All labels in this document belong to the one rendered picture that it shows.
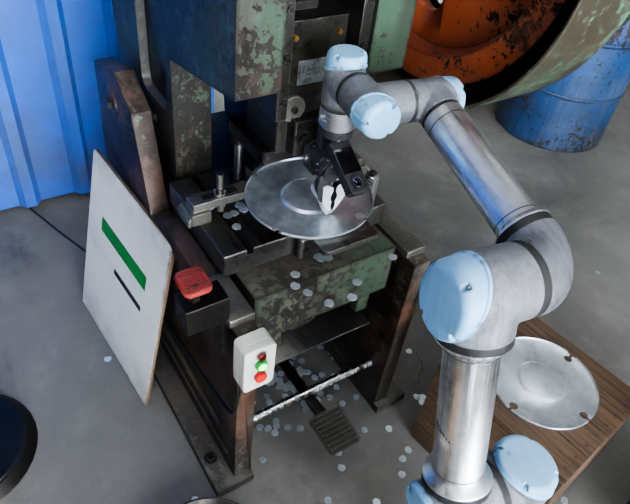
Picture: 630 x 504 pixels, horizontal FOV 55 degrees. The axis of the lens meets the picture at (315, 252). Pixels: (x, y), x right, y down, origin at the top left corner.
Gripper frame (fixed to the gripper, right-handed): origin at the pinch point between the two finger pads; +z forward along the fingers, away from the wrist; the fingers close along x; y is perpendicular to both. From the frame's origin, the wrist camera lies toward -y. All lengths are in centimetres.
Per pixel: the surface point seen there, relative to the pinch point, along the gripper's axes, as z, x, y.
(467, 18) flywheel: -34, -36, 9
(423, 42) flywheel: -24.4, -35.7, 19.1
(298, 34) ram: -34.7, 4.2, 12.1
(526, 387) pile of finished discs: 44, -42, -40
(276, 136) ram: -13.4, 7.3, 12.3
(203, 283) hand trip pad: 3.7, 31.7, -4.3
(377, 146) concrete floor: 80, -115, 111
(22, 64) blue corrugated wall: 21, 35, 133
